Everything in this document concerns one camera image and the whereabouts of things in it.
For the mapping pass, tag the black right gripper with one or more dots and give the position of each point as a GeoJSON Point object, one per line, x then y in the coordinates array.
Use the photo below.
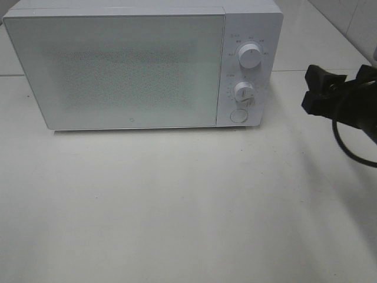
{"type": "Point", "coordinates": [357, 106]}

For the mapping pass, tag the round white door button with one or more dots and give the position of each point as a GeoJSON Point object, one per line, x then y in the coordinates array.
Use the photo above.
{"type": "Point", "coordinates": [239, 116]}

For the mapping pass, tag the upper white power knob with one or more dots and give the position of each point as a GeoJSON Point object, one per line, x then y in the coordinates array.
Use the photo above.
{"type": "Point", "coordinates": [250, 55]}

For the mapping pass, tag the white microwave oven body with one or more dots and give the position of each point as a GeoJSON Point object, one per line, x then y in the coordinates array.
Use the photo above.
{"type": "Point", "coordinates": [259, 22]}

